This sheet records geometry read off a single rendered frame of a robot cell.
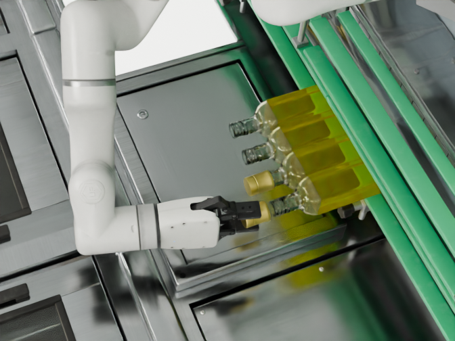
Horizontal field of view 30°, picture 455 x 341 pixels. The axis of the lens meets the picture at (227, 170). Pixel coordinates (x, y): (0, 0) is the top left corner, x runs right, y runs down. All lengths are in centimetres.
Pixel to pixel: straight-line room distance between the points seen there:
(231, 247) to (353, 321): 25
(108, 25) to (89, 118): 16
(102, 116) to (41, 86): 40
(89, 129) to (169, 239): 23
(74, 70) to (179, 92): 43
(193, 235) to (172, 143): 31
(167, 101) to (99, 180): 42
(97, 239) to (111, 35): 33
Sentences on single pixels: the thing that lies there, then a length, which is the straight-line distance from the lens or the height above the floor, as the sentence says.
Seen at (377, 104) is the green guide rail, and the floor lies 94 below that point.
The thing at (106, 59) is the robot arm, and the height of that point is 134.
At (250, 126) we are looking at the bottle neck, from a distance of 152.
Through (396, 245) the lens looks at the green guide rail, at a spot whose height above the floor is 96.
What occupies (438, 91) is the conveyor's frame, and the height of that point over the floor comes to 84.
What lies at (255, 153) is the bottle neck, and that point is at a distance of 149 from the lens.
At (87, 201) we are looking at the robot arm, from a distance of 135.
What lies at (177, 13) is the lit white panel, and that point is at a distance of 187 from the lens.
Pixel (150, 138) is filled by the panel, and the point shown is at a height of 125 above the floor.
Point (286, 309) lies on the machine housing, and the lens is 154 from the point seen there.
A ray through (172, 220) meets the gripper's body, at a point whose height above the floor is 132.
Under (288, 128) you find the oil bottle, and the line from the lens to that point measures 151.
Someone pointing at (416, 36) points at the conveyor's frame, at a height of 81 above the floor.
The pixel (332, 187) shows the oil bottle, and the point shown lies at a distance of 145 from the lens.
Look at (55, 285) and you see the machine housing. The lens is 157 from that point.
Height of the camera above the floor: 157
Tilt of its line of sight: 15 degrees down
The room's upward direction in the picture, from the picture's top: 108 degrees counter-clockwise
